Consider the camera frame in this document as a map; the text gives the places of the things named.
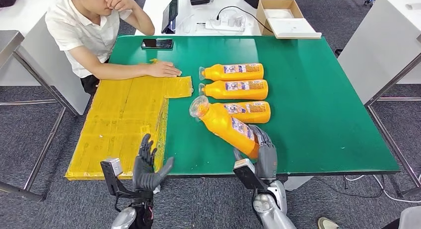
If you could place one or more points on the person's left hand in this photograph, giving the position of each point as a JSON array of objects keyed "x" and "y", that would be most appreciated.
[{"x": 116, "y": 2}]

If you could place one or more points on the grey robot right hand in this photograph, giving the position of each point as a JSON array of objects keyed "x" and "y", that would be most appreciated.
[{"x": 267, "y": 158}]

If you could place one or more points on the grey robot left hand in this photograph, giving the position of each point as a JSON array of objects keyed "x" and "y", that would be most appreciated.
[{"x": 144, "y": 171}]

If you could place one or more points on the person's right hand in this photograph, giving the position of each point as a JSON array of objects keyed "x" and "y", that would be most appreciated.
[{"x": 162, "y": 70}]

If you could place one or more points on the orange detergent bottle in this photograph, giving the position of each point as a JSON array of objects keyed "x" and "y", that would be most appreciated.
[
  {"x": 220, "y": 91},
  {"x": 258, "y": 117},
  {"x": 217, "y": 73},
  {"x": 223, "y": 128}
]

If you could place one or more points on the person's right forearm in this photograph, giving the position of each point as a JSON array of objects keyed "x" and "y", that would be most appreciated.
[{"x": 118, "y": 71}]

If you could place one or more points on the person's left forearm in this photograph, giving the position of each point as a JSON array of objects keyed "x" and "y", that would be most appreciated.
[{"x": 139, "y": 20}]

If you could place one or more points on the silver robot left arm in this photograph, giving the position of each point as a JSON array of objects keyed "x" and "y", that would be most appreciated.
[{"x": 125, "y": 219}]

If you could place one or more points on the black smartphone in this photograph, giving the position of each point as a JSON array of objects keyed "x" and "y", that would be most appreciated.
[{"x": 157, "y": 44}]

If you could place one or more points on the person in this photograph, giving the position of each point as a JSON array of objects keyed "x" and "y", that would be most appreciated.
[{"x": 82, "y": 30}]

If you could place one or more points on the black tablet on stand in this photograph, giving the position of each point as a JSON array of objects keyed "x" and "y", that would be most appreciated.
[{"x": 170, "y": 13}]

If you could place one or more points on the yellow plastic mat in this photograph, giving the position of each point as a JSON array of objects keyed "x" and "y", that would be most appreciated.
[{"x": 115, "y": 122}]

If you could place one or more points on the white table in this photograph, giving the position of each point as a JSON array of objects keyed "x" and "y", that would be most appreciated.
[
  {"x": 197, "y": 12},
  {"x": 378, "y": 40},
  {"x": 19, "y": 20}
]

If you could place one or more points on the green top table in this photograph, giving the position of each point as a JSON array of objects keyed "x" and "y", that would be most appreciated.
[{"x": 312, "y": 105}]

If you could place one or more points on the white charger plug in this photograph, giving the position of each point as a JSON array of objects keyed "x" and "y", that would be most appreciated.
[
  {"x": 240, "y": 21},
  {"x": 231, "y": 22},
  {"x": 218, "y": 21}
]

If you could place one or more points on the white power strip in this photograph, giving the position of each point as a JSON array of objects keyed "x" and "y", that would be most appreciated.
[{"x": 227, "y": 28}]

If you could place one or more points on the person's shoe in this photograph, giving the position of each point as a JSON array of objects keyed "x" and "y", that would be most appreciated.
[{"x": 326, "y": 223}]

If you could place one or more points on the white foam insert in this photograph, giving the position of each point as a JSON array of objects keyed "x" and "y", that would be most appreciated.
[{"x": 278, "y": 13}]

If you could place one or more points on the white flat box lid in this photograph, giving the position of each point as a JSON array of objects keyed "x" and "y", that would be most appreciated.
[{"x": 292, "y": 27}]

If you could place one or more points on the brown cardboard box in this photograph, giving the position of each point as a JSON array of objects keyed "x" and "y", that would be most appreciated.
[{"x": 279, "y": 3}]

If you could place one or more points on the person's leg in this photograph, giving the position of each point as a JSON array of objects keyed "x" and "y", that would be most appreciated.
[{"x": 391, "y": 225}]

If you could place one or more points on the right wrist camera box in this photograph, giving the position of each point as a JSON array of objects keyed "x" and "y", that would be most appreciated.
[{"x": 246, "y": 165}]

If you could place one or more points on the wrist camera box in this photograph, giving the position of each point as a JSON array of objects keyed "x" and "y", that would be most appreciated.
[
  {"x": 114, "y": 166},
  {"x": 246, "y": 165}
]

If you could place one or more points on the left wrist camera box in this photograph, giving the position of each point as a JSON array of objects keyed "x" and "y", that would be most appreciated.
[{"x": 114, "y": 166}]

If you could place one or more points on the steel frame table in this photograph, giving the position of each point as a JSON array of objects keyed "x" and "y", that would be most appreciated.
[
  {"x": 8, "y": 45},
  {"x": 393, "y": 81}
]

